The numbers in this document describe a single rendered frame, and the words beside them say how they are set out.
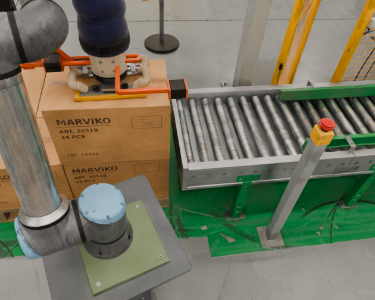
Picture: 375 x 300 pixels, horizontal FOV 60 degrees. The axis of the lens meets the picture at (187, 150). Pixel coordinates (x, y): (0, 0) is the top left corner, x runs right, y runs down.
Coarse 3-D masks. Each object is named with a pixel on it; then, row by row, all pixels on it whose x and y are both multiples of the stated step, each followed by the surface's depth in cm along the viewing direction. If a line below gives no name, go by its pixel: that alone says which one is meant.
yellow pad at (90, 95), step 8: (96, 88) 155; (120, 88) 159; (128, 88) 159; (80, 96) 154; (88, 96) 154; (96, 96) 154; (104, 96) 155; (112, 96) 155; (120, 96) 156; (128, 96) 157; (136, 96) 158; (144, 96) 158
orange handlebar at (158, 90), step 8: (72, 56) 155; (80, 56) 155; (88, 56) 155; (128, 56) 158; (136, 56) 158; (24, 64) 148; (32, 64) 149; (40, 64) 150; (64, 64) 152; (72, 64) 152; (80, 64) 153; (88, 64) 153; (136, 88) 141; (144, 88) 141; (152, 88) 141; (160, 88) 142
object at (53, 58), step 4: (56, 52) 154; (48, 56) 153; (52, 56) 153; (56, 56) 153; (60, 56) 151; (44, 60) 149; (48, 60) 150; (52, 60) 151; (56, 60) 151; (60, 60) 149; (44, 64) 148; (48, 64) 148; (52, 64) 149; (56, 64) 149; (60, 64) 150; (44, 68) 150; (48, 68) 150; (52, 68) 150; (56, 68) 151; (60, 68) 151; (48, 72) 151; (52, 72) 152
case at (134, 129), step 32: (160, 64) 179; (64, 96) 157; (160, 96) 160; (64, 128) 159; (96, 128) 162; (128, 128) 164; (160, 128) 167; (64, 160) 177; (96, 160) 180; (128, 160) 183
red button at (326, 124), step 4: (320, 120) 141; (324, 120) 140; (328, 120) 140; (332, 120) 140; (320, 124) 139; (324, 124) 138; (328, 124) 139; (332, 124) 139; (320, 128) 142; (324, 128) 138; (328, 128) 138; (332, 128) 138
